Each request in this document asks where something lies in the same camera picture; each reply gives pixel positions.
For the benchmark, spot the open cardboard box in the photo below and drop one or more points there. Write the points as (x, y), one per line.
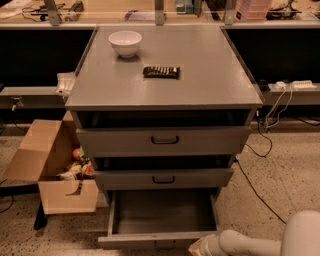
(45, 152)

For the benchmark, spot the colourful toys in box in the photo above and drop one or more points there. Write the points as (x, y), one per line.
(80, 169)

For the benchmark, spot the grey bottom drawer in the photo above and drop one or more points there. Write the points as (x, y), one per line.
(160, 219)

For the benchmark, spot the crumpled white plastic bag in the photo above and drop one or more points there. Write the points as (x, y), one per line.
(65, 83)

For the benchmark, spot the grey middle drawer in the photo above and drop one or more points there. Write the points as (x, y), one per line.
(163, 179)

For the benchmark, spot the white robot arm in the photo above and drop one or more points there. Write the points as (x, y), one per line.
(301, 237)

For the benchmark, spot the dark snack bar wrapper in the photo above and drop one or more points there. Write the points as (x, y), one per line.
(165, 72)

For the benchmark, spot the white power strip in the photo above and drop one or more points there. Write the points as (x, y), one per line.
(303, 84)

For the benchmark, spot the pink plastic container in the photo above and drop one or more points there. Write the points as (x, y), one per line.
(252, 10)

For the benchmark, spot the long wooden workbench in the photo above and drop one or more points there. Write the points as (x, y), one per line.
(22, 13)

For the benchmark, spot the grey drawer cabinet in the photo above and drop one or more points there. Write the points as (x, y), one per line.
(212, 90)

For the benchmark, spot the grey top drawer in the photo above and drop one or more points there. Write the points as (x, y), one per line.
(169, 141)

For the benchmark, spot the white ceramic bowl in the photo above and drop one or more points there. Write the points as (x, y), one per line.
(125, 43)

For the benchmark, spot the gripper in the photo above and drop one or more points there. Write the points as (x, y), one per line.
(210, 246)

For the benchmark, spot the grey drawer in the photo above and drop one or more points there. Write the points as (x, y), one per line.
(160, 219)
(163, 179)
(169, 141)

